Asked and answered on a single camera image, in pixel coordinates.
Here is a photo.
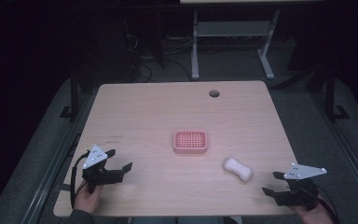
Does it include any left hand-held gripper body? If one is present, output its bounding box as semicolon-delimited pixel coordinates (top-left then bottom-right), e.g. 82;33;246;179
81;144;125;194

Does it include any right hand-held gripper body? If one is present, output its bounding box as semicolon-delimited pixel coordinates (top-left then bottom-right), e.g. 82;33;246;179
274;162;328;211

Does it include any white soap bar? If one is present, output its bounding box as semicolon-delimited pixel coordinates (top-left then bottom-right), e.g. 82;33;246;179
223;157;254;182

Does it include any pink soap dish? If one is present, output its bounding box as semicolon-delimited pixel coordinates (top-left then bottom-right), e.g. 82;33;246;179
172;129;209;155

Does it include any person's left hand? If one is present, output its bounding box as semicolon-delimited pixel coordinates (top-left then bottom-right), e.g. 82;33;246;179
73;181;104;216

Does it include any person's right hand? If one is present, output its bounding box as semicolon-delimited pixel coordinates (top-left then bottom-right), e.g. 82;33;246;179
291;202;336;224

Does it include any black metal stand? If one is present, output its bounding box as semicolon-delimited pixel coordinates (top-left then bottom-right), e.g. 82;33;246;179
323;60;351;123
59;69;82;123

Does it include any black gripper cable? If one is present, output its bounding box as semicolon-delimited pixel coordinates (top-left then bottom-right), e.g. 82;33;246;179
314;184;340;224
69;151;91;210

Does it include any metal frame rail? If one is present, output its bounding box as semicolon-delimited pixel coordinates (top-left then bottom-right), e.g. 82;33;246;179
310;92;358;206
20;92;98;224

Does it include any tangle of floor cables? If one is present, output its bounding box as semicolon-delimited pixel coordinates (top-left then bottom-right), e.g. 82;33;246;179
122;17;194;82

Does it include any white metal desk frame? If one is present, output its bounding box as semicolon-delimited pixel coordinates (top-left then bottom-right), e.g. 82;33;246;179
190;8;282;81

